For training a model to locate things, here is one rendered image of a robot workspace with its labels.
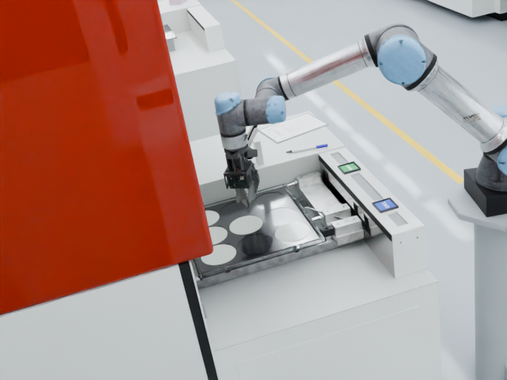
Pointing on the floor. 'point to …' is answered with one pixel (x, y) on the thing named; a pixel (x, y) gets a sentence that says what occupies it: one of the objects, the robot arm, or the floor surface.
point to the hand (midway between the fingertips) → (248, 201)
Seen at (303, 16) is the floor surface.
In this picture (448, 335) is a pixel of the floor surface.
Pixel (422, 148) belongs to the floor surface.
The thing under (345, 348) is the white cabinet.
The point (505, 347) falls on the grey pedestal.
